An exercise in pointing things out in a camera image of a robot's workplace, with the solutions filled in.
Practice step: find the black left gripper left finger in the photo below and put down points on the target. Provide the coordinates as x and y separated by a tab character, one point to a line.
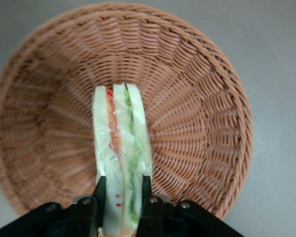
88	217

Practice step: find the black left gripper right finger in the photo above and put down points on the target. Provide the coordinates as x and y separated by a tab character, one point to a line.
155	217

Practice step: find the triangle sandwich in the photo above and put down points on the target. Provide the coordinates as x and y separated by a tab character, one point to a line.
118	138

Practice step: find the brown round wicker basket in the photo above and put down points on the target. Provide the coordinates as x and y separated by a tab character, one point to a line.
187	98

